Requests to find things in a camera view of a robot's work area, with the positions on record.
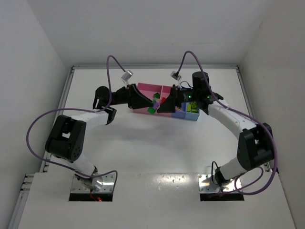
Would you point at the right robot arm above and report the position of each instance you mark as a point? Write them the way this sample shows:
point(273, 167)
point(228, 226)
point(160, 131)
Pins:
point(254, 145)

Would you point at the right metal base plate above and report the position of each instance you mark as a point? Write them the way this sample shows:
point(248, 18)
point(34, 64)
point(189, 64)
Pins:
point(206, 186)

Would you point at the purple lego brick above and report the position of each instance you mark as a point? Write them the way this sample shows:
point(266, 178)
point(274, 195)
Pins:
point(156, 104)

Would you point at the yellow-green long lego brick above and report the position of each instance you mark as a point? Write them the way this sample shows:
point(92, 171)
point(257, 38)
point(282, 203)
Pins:
point(192, 107)

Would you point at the small green square lego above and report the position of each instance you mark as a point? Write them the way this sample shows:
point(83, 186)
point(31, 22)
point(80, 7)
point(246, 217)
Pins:
point(156, 95)

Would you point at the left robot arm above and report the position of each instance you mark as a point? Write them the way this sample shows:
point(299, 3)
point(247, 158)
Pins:
point(68, 133)

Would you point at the metal base plate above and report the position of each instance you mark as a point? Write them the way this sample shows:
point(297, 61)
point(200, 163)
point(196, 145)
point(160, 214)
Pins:
point(100, 185)
point(206, 186)

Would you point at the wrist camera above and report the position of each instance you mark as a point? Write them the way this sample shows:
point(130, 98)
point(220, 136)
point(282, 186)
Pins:
point(126, 76)
point(176, 76)

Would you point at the dark blue container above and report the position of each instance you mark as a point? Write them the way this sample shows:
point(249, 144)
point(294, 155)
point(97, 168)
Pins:
point(179, 113)

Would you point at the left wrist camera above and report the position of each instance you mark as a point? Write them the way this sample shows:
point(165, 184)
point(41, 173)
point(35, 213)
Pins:
point(126, 76)

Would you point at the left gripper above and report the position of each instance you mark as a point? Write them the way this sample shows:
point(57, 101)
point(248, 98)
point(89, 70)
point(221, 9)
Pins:
point(130, 97)

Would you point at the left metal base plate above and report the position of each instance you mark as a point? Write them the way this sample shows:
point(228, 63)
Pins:
point(100, 185)

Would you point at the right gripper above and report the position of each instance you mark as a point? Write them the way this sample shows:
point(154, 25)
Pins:
point(177, 97)

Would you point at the light blue container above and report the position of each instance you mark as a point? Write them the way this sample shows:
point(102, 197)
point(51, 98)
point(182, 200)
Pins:
point(191, 116)

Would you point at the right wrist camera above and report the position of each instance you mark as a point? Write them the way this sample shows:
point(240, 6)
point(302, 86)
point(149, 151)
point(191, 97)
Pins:
point(176, 76)

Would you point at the pink small container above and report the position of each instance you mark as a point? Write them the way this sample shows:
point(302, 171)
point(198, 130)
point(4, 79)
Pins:
point(165, 93)

